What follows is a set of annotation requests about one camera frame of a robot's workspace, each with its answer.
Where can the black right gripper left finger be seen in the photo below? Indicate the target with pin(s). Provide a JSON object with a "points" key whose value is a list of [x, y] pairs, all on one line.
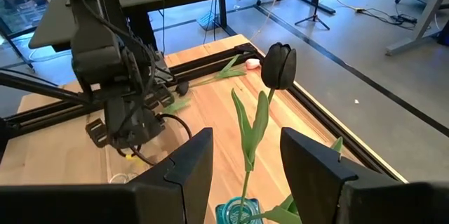
{"points": [[168, 196]]}

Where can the grey table leg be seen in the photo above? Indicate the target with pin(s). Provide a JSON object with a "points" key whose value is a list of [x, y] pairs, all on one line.
{"points": [[426, 13]]}

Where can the black power strip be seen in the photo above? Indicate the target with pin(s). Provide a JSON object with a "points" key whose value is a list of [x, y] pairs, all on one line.
{"points": [[405, 18]]}

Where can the pink artificial tulip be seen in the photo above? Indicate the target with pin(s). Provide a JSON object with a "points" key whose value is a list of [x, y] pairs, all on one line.
{"points": [[229, 72]]}

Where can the black tripod stand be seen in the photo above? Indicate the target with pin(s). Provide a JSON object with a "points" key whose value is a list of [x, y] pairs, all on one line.
{"points": [[315, 3]]}

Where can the black aluminium table frame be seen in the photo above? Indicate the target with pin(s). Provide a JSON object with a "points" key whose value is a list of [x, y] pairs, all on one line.
{"points": [[326, 118]]}

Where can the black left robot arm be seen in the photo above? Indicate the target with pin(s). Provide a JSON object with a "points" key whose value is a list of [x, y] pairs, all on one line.
{"points": [[98, 48]]}

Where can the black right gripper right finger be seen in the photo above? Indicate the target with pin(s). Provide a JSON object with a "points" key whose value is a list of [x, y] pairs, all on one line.
{"points": [[315, 189]]}

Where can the blue glass vase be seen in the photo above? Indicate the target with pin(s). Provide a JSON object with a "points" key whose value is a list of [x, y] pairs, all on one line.
{"points": [[233, 211]]}

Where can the clear glass vase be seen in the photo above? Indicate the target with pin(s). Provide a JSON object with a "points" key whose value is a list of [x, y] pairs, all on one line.
{"points": [[122, 177]]}

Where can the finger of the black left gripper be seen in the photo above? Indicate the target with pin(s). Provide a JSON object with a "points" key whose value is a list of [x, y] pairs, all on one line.
{"points": [[163, 98], [96, 132]]}

